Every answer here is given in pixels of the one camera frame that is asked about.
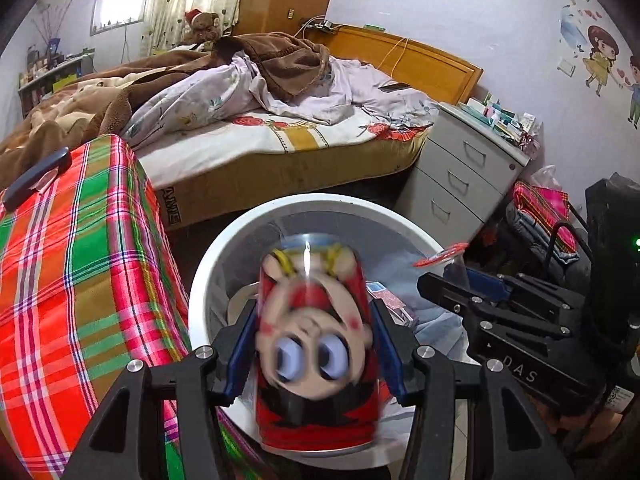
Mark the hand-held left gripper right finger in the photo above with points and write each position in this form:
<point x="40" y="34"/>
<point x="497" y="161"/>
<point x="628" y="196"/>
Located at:
<point x="395" y="365"/>

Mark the window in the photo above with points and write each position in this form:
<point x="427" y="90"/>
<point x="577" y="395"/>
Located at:
<point x="120" y="5"/>

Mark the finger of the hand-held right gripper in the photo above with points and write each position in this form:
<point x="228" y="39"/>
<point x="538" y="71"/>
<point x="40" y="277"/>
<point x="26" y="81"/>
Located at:
<point x="450" y="292"/>
<point x="487" y="282"/>

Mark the cluttered wall shelf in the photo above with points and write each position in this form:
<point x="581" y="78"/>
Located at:
<point x="45" y="85"/>

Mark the folded blue jeans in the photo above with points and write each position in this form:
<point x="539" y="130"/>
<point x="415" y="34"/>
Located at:
<point x="530" y="240"/>

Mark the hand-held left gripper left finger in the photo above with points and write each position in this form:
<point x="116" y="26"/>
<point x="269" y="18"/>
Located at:
<point x="237" y="360"/>

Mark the white trash bin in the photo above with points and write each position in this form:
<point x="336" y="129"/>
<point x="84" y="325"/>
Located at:
<point x="320" y="215"/>

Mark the plaid tablecloth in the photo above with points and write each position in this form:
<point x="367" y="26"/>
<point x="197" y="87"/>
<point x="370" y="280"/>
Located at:
<point x="75" y="270"/>

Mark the grey bedside drawer cabinet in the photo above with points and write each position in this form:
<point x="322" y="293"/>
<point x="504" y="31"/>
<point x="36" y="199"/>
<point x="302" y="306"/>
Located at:
<point x="460" y="180"/>

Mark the clear plastic bag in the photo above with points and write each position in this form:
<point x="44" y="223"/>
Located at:
<point x="547" y="177"/>

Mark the red round lid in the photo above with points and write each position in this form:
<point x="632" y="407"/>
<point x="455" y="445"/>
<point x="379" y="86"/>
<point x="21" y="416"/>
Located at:
<point x="442" y="254"/>

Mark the lilac floral duvet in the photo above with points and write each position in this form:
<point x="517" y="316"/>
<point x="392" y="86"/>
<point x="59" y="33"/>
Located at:
<point x="345" y="85"/>

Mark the brown blanket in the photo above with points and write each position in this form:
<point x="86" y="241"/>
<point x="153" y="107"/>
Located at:
<point x="280" y="60"/>

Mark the red plaid cloth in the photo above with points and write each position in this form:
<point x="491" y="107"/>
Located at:
<point x="545" y="205"/>

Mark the pile of small boxes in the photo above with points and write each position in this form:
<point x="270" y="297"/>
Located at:
<point x="500" y="117"/>

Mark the red drink can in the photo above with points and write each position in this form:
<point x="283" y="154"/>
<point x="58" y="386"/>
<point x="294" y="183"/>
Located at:
<point x="310" y="340"/>

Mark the cartoon children wall sticker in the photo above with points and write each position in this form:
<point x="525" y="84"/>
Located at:
<point x="600" y="55"/>

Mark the teddy bear with red hat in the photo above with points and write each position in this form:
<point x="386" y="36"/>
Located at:
<point x="202" y="25"/>

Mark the black phone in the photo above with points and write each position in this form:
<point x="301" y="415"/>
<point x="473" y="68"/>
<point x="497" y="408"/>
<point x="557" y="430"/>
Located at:
<point x="394" y="87"/>

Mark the dried branch decoration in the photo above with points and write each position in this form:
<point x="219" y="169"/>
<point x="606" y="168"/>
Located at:
<point x="50" y="30"/>

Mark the wooden bed with mattress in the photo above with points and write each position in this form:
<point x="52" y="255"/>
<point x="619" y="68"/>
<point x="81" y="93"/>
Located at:
<point x="280" y="170"/>

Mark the power strip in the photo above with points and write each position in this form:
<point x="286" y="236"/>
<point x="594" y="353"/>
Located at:
<point x="325" y="24"/>

